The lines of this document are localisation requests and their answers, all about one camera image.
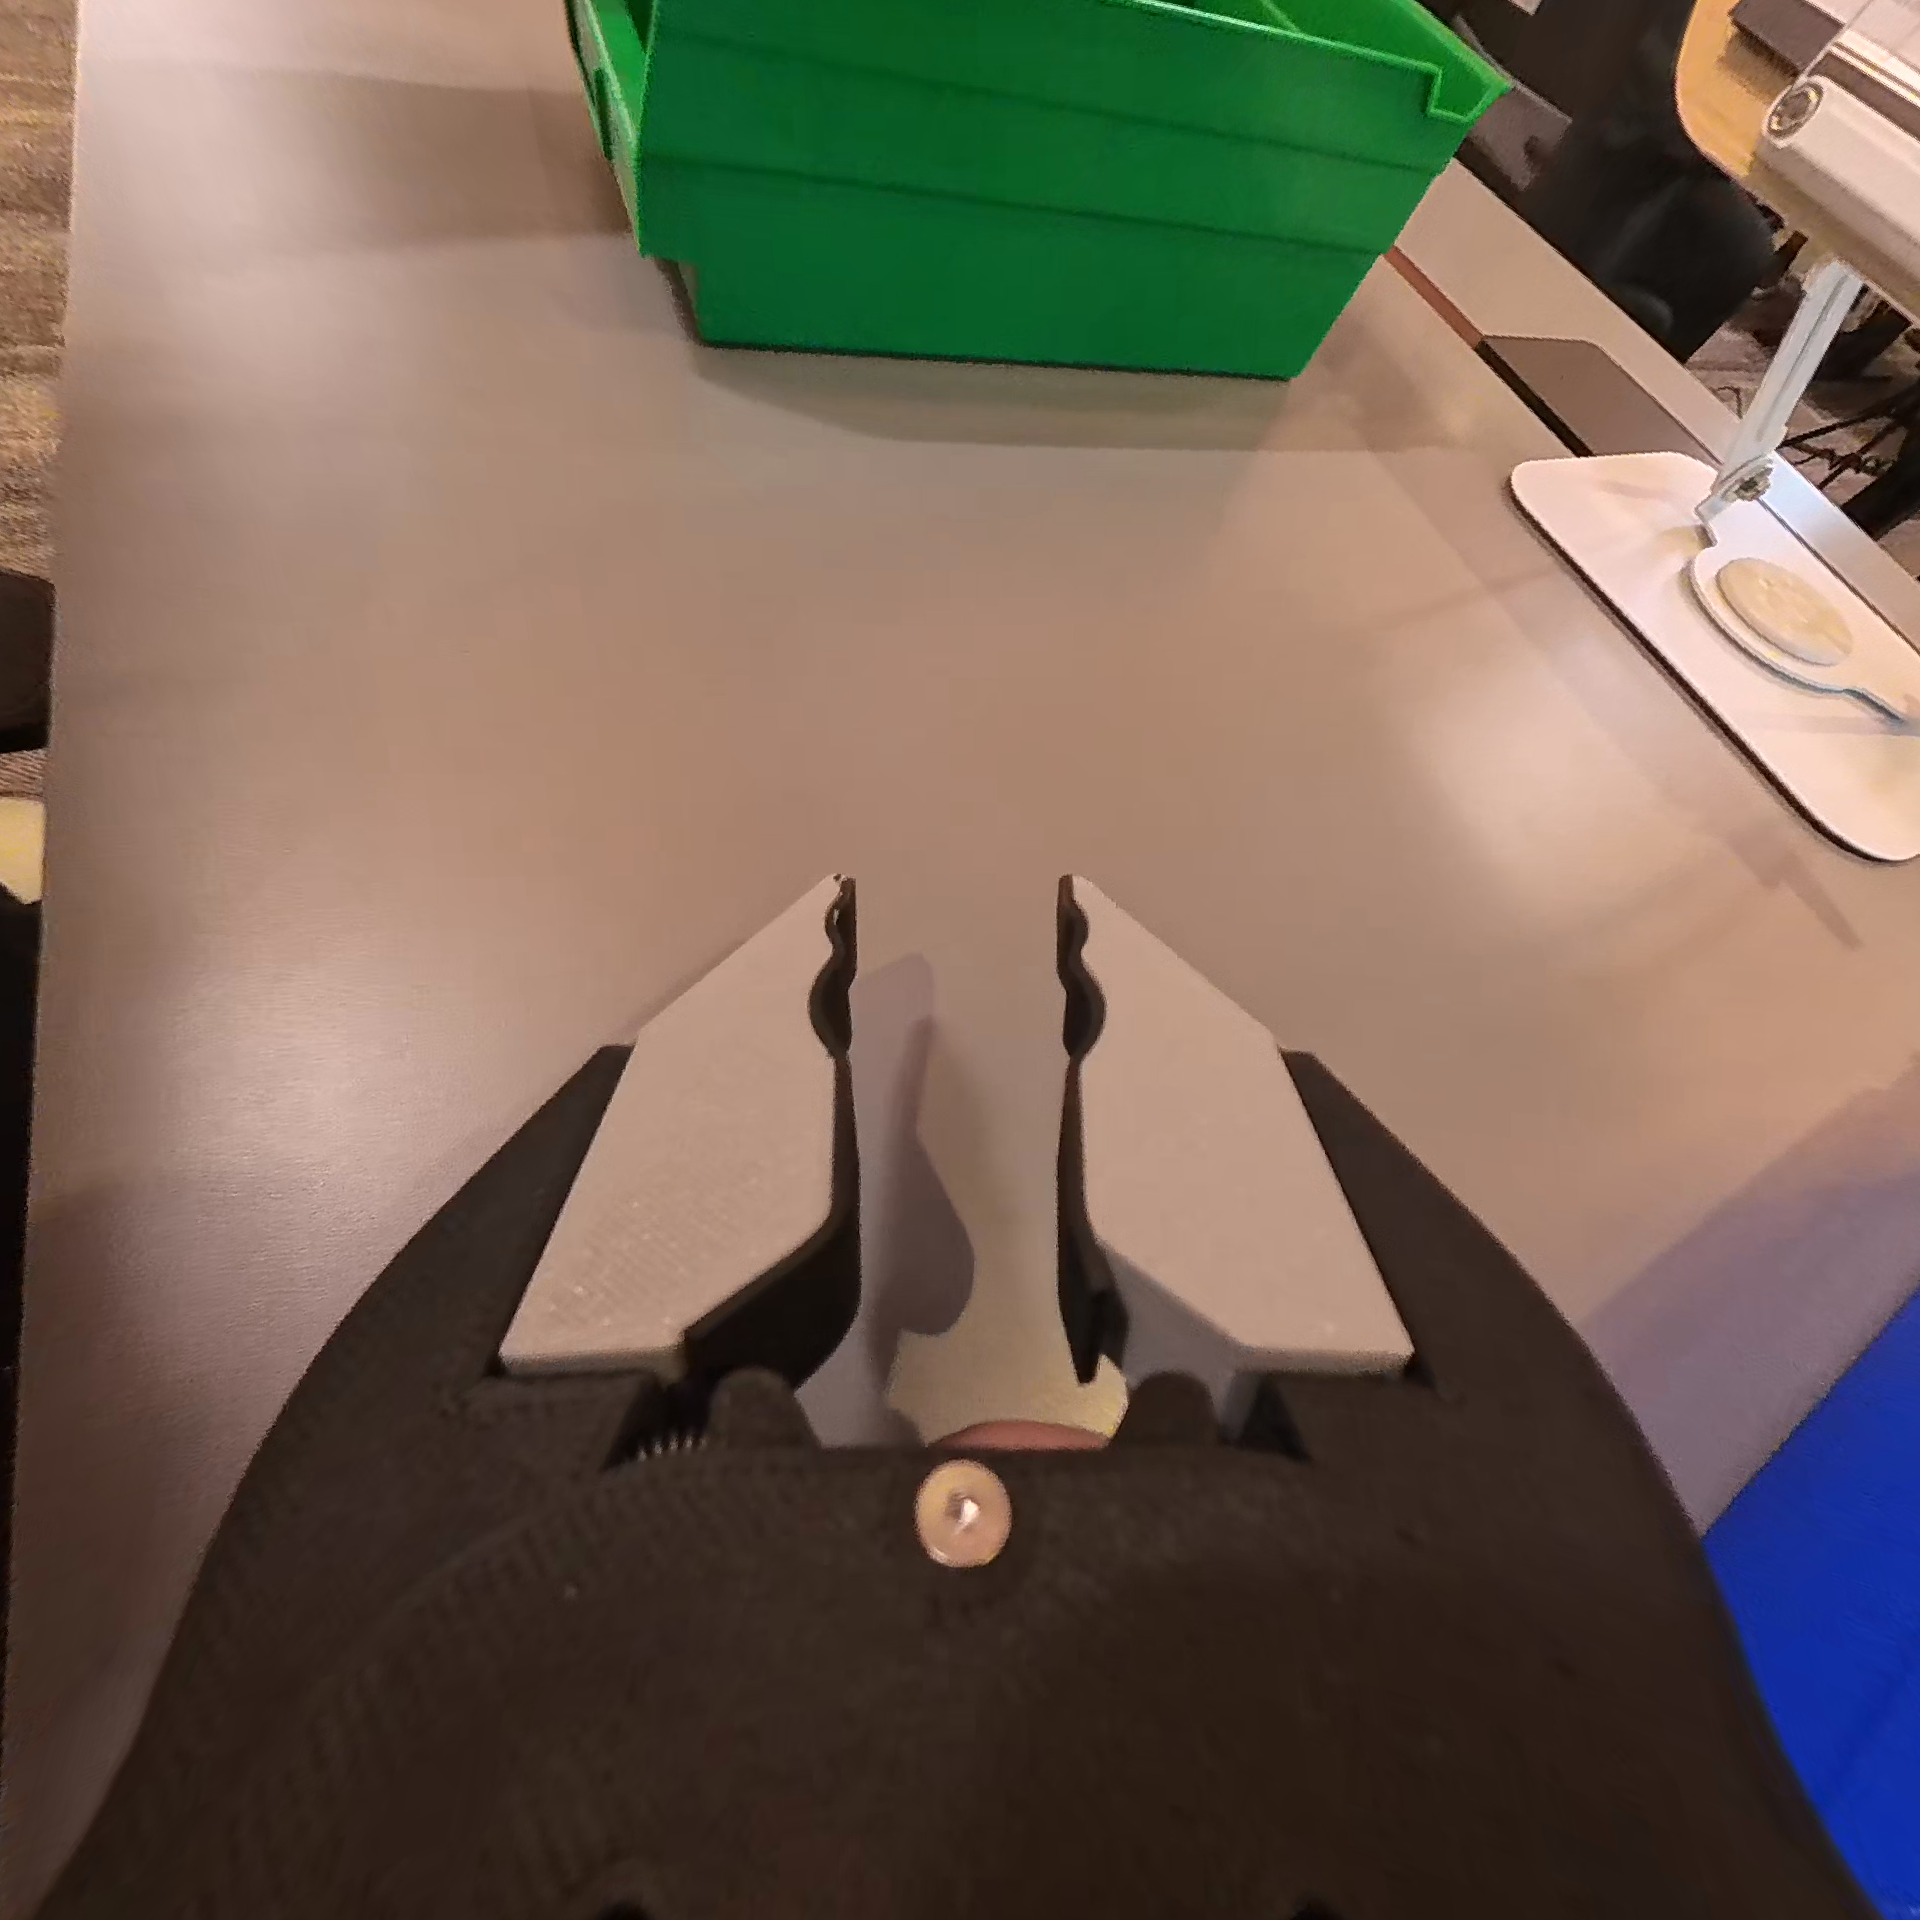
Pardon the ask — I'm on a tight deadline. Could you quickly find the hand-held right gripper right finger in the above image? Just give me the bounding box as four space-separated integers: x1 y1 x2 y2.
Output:
1055 873 1416 1425

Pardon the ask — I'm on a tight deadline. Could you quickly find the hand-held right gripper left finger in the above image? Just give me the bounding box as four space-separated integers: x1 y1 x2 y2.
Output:
499 873 863 1383

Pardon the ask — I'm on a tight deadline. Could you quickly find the blue plastic bin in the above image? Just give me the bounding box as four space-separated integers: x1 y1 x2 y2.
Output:
1703 1293 1920 1920

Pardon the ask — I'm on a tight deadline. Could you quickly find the green plastic bin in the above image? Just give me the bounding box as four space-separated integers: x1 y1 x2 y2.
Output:
565 0 1512 384

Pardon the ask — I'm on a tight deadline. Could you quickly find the grey desk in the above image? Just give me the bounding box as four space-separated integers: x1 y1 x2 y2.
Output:
0 0 1920 1920

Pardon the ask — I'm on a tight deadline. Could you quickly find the black cable tray cover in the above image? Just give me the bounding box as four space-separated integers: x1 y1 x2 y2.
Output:
1476 335 1720 461

